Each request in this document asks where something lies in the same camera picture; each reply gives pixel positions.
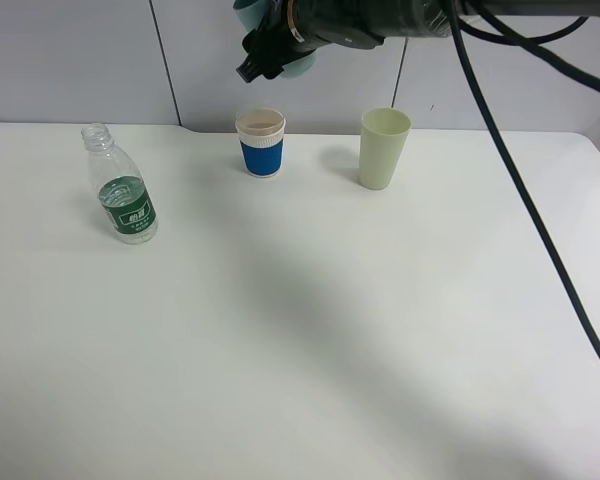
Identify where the pale green plastic cup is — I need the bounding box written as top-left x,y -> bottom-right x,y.
359,108 -> 411,190

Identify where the teal plastic cup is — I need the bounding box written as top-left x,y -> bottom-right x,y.
233,0 -> 315,79

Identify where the black right camera cable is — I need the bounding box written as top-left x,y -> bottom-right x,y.
444,0 -> 600,394

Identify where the clear bottle green label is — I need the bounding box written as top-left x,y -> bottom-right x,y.
81,123 -> 158,245

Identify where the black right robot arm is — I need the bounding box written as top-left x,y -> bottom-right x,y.
234,1 -> 600,83

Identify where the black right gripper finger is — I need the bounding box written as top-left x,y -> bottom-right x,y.
236,52 -> 284,83

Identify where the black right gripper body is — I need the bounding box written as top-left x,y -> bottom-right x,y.
242,1 -> 320,70

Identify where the blue sleeved paper cup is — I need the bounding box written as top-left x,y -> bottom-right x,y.
235,109 -> 286,178

